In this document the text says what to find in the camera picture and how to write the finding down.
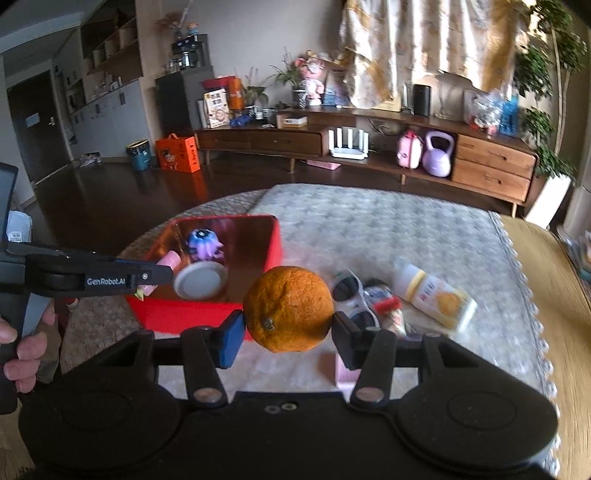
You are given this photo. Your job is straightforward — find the black speaker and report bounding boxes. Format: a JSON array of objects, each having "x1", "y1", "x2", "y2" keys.
[{"x1": 412, "y1": 84, "x2": 432, "y2": 116}]

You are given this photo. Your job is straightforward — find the orange bag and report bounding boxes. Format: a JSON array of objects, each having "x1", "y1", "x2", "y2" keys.
[{"x1": 228, "y1": 77, "x2": 245, "y2": 111}]

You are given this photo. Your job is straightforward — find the glass vase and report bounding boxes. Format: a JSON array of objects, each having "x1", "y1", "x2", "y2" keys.
[{"x1": 434, "y1": 78, "x2": 463, "y2": 119}]

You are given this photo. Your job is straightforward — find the round grey tin lid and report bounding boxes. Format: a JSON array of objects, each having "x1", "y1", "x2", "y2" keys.
[{"x1": 173, "y1": 261, "x2": 230, "y2": 302}]

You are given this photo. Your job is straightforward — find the purple octopus toy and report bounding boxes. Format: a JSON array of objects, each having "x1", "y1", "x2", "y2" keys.
[{"x1": 186, "y1": 228, "x2": 226, "y2": 260}]

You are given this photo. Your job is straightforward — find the person's left hand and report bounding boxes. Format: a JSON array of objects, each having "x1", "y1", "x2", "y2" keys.
[{"x1": 0, "y1": 305, "x2": 59, "y2": 394}]

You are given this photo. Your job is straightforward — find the grey quilted table mat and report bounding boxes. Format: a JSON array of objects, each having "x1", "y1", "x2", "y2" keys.
[{"x1": 217, "y1": 184, "x2": 557, "y2": 480}]

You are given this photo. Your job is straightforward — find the pink backpack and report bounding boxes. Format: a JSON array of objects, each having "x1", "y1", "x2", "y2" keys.
[{"x1": 396, "y1": 130, "x2": 425, "y2": 170}]

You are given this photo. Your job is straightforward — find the small green plant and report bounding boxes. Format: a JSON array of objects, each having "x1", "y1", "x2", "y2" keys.
[{"x1": 242, "y1": 68, "x2": 269, "y2": 110}]

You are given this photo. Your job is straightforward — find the orange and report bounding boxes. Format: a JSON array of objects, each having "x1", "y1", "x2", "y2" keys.
[{"x1": 243, "y1": 266, "x2": 335, "y2": 354}]

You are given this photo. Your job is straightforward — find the cereal box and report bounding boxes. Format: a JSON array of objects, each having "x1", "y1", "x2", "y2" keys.
[{"x1": 203, "y1": 89, "x2": 231, "y2": 129}]

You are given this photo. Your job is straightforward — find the grey wall cabinet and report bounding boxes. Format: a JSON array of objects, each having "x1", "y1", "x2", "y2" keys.
[{"x1": 60, "y1": 78, "x2": 156, "y2": 158}]

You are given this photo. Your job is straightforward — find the potted tree in white pot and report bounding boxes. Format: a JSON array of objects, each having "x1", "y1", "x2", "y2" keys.
[{"x1": 512, "y1": 0, "x2": 583, "y2": 230}]

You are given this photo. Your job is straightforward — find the blue picture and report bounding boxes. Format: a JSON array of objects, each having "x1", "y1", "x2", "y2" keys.
[{"x1": 322, "y1": 73, "x2": 345, "y2": 107}]

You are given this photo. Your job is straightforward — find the red snack packet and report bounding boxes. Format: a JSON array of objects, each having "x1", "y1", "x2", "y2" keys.
[{"x1": 362, "y1": 279, "x2": 419, "y2": 340}]

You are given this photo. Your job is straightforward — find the blue plastic pack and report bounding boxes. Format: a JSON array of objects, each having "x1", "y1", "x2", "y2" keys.
[{"x1": 501, "y1": 93, "x2": 523, "y2": 136}]

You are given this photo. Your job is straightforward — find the dark fridge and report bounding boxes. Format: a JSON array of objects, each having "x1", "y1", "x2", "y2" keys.
[{"x1": 154, "y1": 66, "x2": 216, "y2": 139}]

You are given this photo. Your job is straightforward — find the floral cloth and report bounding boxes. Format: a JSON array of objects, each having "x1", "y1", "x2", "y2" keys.
[{"x1": 339, "y1": 0, "x2": 533, "y2": 110}]

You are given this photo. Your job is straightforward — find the coffee machine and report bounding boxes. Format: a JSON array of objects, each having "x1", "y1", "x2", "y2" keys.
[{"x1": 170, "y1": 33, "x2": 211, "y2": 71}]

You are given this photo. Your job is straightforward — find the wooden TV cabinet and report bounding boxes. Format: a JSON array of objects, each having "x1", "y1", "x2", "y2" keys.
[{"x1": 194, "y1": 106, "x2": 540, "y2": 217}]

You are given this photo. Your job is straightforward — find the clear bag of toys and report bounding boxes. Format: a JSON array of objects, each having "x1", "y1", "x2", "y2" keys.
[{"x1": 462, "y1": 88, "x2": 508, "y2": 136}]

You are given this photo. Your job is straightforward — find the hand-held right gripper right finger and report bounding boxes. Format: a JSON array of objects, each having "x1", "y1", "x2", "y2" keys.
[{"x1": 332, "y1": 311, "x2": 481, "y2": 409}]

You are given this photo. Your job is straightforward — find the pink doll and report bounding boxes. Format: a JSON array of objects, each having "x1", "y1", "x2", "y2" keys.
[{"x1": 295, "y1": 52, "x2": 331, "y2": 108}]

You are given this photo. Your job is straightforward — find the orange gift box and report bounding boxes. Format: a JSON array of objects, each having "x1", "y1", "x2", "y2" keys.
[{"x1": 155, "y1": 133, "x2": 203, "y2": 174}]

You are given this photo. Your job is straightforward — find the red box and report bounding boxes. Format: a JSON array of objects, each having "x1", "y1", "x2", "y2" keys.
[{"x1": 126, "y1": 213, "x2": 283, "y2": 343}]

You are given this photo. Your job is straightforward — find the plant in patterned pot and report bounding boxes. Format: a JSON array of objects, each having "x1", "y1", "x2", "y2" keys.
[{"x1": 271, "y1": 59, "x2": 309, "y2": 110}]

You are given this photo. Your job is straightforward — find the purple kettlebell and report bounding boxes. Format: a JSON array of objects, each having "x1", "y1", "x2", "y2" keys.
[{"x1": 422, "y1": 131, "x2": 456, "y2": 178}]

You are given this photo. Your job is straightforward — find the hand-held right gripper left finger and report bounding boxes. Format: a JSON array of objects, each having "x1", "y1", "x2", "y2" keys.
[{"x1": 99, "y1": 310, "x2": 246, "y2": 409}]

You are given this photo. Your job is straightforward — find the teal bin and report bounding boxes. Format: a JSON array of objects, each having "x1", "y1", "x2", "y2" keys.
[{"x1": 126, "y1": 139, "x2": 151, "y2": 172}]

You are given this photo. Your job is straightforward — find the white sunglasses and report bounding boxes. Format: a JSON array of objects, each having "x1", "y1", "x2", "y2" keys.
[{"x1": 331, "y1": 271, "x2": 382, "y2": 330}]

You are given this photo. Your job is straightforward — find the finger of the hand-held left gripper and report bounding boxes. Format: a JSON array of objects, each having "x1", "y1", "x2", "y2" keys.
[{"x1": 111, "y1": 258, "x2": 175, "y2": 289}]

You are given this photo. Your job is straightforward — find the white router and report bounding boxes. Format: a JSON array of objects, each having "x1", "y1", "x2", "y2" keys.
[{"x1": 327, "y1": 128, "x2": 370, "y2": 160}]

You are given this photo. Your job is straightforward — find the dark door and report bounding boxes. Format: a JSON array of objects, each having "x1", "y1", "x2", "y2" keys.
[{"x1": 6, "y1": 71, "x2": 59, "y2": 184}]

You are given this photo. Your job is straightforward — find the yellow white bottle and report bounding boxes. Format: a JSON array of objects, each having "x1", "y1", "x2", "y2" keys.
[{"x1": 392, "y1": 258, "x2": 478, "y2": 334}]

